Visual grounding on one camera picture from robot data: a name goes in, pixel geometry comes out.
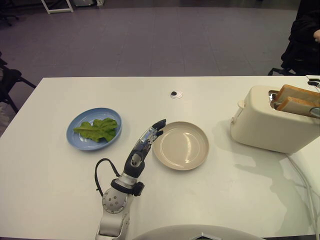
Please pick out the robot body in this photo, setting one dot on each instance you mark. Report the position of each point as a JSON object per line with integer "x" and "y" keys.
{"x": 200, "y": 233}

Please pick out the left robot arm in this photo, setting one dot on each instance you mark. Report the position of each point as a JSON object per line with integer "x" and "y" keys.
{"x": 113, "y": 202}

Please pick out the blue plate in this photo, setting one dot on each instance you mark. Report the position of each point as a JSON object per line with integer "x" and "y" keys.
{"x": 75, "y": 138}

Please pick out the white table frame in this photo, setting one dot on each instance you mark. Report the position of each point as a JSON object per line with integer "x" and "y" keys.
{"x": 58, "y": 9}

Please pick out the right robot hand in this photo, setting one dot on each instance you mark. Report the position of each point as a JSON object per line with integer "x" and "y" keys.
{"x": 315, "y": 111}

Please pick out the green lettuce leaf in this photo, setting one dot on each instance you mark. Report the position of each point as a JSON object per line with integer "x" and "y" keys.
{"x": 100, "y": 128}

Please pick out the person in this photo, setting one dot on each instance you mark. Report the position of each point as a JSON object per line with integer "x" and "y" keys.
{"x": 302, "y": 37}

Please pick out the cream toaster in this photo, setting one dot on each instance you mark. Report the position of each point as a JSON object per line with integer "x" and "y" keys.
{"x": 262, "y": 125}

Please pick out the bread slice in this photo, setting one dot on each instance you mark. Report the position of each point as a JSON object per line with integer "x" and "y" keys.
{"x": 297, "y": 91}
{"x": 295, "y": 106}

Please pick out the beige plate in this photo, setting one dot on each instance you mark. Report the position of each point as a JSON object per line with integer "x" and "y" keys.
{"x": 181, "y": 147}

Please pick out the black office chair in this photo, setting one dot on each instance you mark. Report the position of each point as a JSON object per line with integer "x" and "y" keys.
{"x": 7, "y": 12}
{"x": 282, "y": 71}
{"x": 10, "y": 80}

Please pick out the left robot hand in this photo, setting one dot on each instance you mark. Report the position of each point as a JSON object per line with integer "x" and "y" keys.
{"x": 136, "y": 153}

